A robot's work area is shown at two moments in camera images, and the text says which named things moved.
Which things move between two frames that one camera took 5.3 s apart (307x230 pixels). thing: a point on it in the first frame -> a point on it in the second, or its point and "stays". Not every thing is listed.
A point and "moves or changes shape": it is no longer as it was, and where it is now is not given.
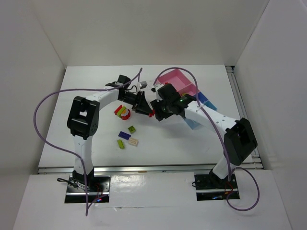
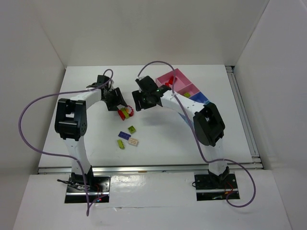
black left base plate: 100,187 stays
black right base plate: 207,189 stays
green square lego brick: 132,129 stays
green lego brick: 120,111 -> 126,114
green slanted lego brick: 121,144 stays
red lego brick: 117,109 moves or changes shape
